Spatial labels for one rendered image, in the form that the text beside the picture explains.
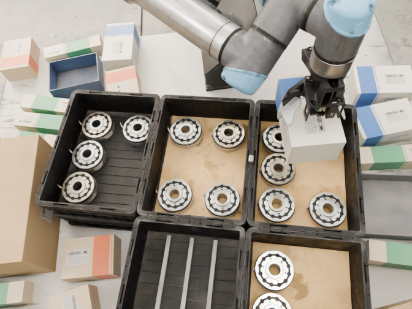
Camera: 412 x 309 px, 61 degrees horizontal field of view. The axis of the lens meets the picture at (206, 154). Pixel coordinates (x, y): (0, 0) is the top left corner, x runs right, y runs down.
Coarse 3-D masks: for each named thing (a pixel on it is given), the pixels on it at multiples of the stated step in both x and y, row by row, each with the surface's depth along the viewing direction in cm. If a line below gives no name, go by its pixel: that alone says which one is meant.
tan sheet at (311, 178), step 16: (336, 160) 109; (304, 176) 107; (320, 176) 107; (336, 176) 106; (256, 192) 106; (288, 192) 105; (304, 192) 105; (320, 192) 105; (336, 192) 104; (256, 208) 104; (304, 208) 103; (304, 224) 101
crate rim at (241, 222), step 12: (168, 96) 112; (180, 96) 112; (192, 96) 111; (204, 96) 111; (252, 108) 108; (156, 120) 108; (252, 120) 106; (156, 132) 107; (252, 132) 104; (144, 180) 100; (144, 192) 98; (156, 216) 95; (168, 216) 95; (180, 216) 94; (192, 216) 94; (204, 216) 94
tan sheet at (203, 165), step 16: (208, 128) 117; (208, 144) 115; (176, 160) 113; (192, 160) 113; (208, 160) 112; (224, 160) 112; (240, 160) 111; (176, 176) 111; (192, 176) 110; (208, 176) 110; (224, 176) 109; (240, 176) 109; (240, 192) 107; (160, 208) 106; (192, 208) 106; (240, 208) 104
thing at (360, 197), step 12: (348, 108) 105; (252, 144) 104; (252, 168) 99; (360, 168) 96; (252, 180) 97; (360, 180) 95; (252, 192) 97; (360, 192) 93; (252, 204) 94; (360, 204) 92; (252, 216) 93; (360, 216) 91; (276, 228) 91; (288, 228) 91; (300, 228) 90; (312, 228) 90; (324, 228) 90; (360, 228) 89
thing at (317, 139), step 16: (288, 80) 86; (288, 128) 80; (304, 128) 80; (320, 128) 80; (336, 128) 79; (288, 144) 82; (304, 144) 78; (320, 144) 78; (336, 144) 78; (288, 160) 84; (304, 160) 85; (320, 160) 85
